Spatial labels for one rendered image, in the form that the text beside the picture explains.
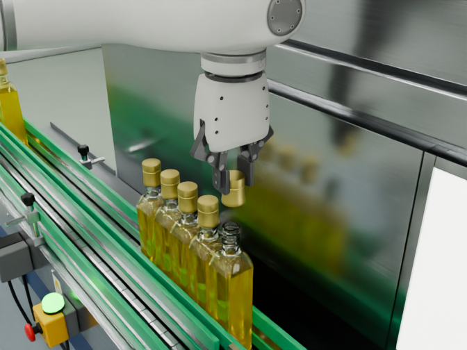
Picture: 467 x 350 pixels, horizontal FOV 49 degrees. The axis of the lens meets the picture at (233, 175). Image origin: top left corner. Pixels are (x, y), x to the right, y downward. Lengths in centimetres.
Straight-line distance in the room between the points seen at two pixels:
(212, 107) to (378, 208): 27
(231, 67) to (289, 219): 34
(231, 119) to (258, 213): 31
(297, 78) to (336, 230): 24
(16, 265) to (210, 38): 98
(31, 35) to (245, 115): 28
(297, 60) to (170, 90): 42
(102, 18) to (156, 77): 63
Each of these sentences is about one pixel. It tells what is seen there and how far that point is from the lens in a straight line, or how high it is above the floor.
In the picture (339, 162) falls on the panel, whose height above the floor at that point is 142.
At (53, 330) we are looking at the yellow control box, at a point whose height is 97.
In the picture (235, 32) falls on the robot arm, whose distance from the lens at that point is 54.
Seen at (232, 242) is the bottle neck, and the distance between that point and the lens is 81.
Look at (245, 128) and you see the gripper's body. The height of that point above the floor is 149.
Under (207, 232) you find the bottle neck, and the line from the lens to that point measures 85.
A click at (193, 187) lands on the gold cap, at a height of 133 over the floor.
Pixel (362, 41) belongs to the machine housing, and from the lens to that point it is 73.
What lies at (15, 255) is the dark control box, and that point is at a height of 99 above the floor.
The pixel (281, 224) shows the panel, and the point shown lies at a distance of 91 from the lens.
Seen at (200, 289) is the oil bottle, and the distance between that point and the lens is 91.
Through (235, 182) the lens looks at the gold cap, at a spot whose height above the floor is 141.
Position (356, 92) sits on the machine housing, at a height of 153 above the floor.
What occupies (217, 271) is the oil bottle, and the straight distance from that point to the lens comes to 84.
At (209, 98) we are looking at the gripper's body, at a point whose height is 154.
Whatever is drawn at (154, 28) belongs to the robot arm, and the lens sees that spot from 55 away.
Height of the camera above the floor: 176
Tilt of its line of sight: 28 degrees down
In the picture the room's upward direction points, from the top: straight up
